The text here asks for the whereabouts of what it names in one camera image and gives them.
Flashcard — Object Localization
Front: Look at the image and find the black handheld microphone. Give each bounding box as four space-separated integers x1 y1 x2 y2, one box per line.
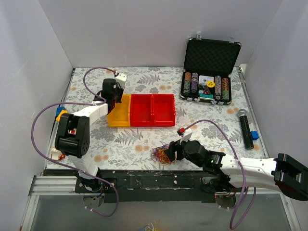
237 109 254 150

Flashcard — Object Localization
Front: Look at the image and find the poker chip stack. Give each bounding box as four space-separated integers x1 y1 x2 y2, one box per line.
190 72 198 94
221 78 229 101
214 76 222 100
182 72 192 96

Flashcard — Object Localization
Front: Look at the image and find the red plastic bin middle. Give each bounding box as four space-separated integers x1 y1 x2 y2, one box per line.
130 94 153 127

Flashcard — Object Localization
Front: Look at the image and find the black poker chip case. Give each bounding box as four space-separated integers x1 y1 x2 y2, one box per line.
180 38 242 105

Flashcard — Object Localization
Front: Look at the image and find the blue toy block left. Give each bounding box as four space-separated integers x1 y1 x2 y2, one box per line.
56 106 65 117

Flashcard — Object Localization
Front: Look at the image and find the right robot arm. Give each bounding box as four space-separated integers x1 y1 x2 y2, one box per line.
165 140 308 201

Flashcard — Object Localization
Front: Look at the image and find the cable bundle bottom edge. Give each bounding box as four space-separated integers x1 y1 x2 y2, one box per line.
137 221 162 231

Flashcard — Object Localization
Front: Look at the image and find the blue toy block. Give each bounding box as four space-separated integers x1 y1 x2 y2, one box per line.
251 130 259 141
56 106 65 117

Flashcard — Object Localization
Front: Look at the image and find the yellow toy block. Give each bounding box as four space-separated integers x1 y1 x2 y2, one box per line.
56 110 67 122

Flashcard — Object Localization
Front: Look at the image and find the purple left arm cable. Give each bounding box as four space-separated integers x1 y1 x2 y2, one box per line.
30 66 120 218

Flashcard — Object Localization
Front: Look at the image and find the teal rectangular tag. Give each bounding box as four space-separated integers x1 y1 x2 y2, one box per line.
199 94 213 99

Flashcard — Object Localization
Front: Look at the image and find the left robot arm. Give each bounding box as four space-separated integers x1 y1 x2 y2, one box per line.
55 73 127 193

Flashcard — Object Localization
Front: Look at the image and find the blue toy block right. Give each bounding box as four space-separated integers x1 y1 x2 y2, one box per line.
251 130 259 141

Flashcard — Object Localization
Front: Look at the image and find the yellow thin cable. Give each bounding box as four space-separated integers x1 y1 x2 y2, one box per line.
154 148 174 166

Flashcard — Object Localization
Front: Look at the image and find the red plastic bin right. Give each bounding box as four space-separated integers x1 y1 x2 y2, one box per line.
153 94 176 127

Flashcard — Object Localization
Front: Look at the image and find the red plastic bin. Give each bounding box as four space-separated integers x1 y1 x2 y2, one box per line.
153 94 176 127
130 94 153 127

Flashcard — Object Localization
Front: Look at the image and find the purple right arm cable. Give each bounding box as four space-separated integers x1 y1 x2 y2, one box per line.
186 119 257 230

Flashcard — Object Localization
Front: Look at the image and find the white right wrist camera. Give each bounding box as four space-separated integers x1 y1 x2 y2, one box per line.
177 128 193 144

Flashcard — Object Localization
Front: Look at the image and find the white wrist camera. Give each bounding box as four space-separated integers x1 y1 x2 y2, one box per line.
177 128 193 144
115 73 127 85

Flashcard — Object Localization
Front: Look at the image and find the yellow round dealer button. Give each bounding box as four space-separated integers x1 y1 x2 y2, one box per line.
206 80 215 88

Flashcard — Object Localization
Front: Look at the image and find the red white small object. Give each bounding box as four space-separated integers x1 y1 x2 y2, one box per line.
51 148 65 161

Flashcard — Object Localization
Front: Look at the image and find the floral patterned table mat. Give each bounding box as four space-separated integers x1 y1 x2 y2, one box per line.
45 66 268 171

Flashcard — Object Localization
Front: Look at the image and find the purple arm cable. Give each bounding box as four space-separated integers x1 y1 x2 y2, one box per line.
186 119 257 230
30 66 120 218

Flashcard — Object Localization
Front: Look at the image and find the yellow plastic bin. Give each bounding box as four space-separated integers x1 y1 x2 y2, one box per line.
107 94 131 128

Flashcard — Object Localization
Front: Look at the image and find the aluminium frame rail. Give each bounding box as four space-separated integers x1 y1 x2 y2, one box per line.
19 176 83 231

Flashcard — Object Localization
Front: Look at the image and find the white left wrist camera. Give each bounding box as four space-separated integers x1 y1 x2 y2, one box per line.
115 73 127 85

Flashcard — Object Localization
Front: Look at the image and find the playing card deck box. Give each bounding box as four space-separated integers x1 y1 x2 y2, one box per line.
198 75 214 86

